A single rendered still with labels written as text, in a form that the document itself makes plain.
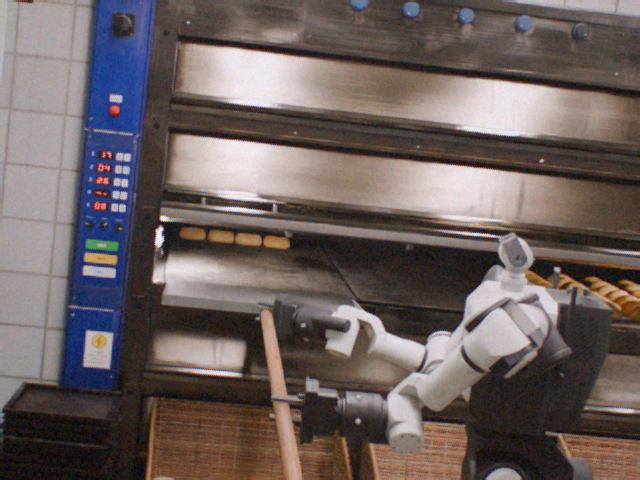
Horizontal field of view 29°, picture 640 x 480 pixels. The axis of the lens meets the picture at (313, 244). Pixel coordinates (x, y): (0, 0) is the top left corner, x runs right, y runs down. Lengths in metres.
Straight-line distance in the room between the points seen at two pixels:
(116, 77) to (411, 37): 0.84
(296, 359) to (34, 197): 0.88
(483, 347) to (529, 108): 1.51
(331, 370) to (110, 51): 1.11
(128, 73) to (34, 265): 0.61
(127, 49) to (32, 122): 0.34
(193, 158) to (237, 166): 0.13
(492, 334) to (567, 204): 1.49
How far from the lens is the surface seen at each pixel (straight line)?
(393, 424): 2.36
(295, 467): 2.01
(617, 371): 3.85
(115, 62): 3.49
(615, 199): 3.76
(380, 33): 3.57
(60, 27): 3.54
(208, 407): 3.62
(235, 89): 3.51
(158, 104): 3.52
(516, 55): 3.65
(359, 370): 3.64
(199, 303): 3.29
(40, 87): 3.54
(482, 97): 3.62
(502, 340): 2.26
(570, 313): 2.66
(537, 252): 3.54
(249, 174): 3.53
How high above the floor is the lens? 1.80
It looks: 7 degrees down
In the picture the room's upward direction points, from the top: 7 degrees clockwise
